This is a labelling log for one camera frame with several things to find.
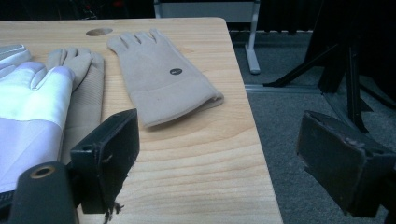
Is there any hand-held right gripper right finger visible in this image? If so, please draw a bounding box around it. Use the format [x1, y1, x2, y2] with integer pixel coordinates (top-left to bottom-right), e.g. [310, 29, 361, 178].
[296, 110, 396, 218]

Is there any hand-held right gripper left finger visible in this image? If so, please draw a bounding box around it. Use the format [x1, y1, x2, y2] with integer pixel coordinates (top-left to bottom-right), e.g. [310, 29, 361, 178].
[69, 108, 141, 216]

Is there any white satin glove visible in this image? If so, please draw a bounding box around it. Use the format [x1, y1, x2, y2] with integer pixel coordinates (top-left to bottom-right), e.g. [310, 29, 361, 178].
[0, 61, 77, 194]
[0, 44, 34, 78]

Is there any beige ribbed glove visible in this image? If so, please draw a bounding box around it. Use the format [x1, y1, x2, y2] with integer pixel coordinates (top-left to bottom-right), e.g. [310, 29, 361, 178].
[46, 47, 106, 165]

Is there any black metal stand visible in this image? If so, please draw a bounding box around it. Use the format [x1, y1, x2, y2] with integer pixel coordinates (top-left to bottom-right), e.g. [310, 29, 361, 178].
[262, 0, 396, 134]

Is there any beige glove with dark label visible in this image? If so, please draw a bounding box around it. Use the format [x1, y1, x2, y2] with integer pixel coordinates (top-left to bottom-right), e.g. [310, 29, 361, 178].
[106, 28, 225, 129]

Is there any dark curtain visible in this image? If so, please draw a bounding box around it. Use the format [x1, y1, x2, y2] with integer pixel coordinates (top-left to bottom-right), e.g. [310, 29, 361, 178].
[259, 0, 316, 33]

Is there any grey floor cable cover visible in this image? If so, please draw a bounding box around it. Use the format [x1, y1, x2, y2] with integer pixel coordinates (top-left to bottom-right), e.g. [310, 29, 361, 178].
[244, 83, 322, 94]

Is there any white metal table frame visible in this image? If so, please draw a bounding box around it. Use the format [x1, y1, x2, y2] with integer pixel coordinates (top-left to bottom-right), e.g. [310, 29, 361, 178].
[153, 0, 262, 76]

